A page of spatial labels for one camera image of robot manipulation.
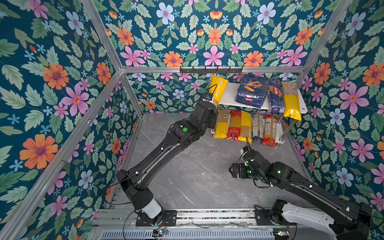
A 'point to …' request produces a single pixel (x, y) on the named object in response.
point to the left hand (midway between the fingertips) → (212, 111)
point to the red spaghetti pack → (234, 130)
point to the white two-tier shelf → (229, 98)
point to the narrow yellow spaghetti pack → (246, 127)
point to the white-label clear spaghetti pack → (258, 127)
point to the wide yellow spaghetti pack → (221, 129)
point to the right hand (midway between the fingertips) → (237, 167)
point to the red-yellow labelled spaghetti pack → (270, 125)
